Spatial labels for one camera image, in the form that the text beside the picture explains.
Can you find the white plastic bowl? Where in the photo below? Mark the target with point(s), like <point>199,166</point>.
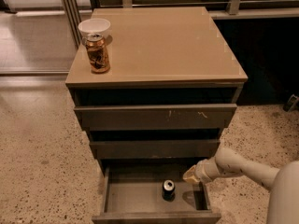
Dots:
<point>94,26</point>

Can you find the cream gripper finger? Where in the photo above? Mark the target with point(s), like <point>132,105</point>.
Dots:
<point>189,176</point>

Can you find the grey drawer cabinet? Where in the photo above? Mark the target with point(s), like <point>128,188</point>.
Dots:
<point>158,56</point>

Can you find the grey middle drawer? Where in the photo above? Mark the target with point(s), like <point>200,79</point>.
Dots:
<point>154,149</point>

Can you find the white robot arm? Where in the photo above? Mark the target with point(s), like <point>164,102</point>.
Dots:
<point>282,183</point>

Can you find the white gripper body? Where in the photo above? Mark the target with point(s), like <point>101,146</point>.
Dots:
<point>205,171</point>

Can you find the blue pepsi can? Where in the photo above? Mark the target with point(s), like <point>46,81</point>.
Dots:
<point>168,190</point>

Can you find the small grey floor object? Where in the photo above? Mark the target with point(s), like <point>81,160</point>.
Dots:
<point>292,103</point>

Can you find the grey drawer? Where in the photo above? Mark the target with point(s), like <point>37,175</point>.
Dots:
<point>133,195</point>
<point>154,149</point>
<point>155,117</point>

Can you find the brown gold soda can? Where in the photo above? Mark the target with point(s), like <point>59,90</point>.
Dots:
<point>97,53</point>

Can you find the grey top drawer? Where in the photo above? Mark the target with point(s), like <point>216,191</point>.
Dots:
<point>155,117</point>

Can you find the grey bottom drawer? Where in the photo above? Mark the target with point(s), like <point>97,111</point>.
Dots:
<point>133,195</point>

